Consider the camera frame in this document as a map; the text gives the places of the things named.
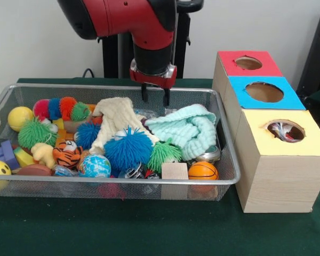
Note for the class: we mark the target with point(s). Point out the colourful polka dot cloth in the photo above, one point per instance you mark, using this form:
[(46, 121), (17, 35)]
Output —
[(281, 131)]

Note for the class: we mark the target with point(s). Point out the mint green cloth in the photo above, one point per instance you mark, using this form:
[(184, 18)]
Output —
[(186, 130)]

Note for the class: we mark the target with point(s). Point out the wooden box with three holes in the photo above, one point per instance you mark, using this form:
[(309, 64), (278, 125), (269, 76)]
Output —
[(277, 176)]

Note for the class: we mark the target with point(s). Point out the small orange basketball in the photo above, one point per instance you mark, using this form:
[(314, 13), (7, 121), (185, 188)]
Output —
[(204, 170)]

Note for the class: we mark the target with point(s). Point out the small wooden cube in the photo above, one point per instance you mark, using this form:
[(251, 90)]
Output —
[(175, 170)]

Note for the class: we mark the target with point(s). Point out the multicolour fuzzy caterpillar toy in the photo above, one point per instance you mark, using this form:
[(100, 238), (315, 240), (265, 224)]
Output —
[(61, 108)]

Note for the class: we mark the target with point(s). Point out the clear mesh bin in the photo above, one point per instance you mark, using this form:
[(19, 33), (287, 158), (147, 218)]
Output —
[(149, 191)]

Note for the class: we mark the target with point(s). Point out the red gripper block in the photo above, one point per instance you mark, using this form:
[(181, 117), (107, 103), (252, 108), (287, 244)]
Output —
[(153, 80)]

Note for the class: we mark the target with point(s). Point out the green spiky ball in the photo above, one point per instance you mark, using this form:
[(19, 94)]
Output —
[(36, 133)]

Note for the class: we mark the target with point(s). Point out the globe print ball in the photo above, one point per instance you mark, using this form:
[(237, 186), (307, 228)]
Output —
[(94, 166)]

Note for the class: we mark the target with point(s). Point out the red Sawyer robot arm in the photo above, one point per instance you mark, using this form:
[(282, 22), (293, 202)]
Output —
[(144, 26)]

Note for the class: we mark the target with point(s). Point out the green fuzzy toy with eyes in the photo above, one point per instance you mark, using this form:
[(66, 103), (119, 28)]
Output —
[(162, 154)]

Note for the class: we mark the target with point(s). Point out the blue spiky ball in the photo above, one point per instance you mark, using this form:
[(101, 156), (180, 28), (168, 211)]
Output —
[(88, 133), (128, 149)]

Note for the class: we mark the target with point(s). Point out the cream yellow cloth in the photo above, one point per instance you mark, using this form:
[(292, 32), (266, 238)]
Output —
[(117, 117)]

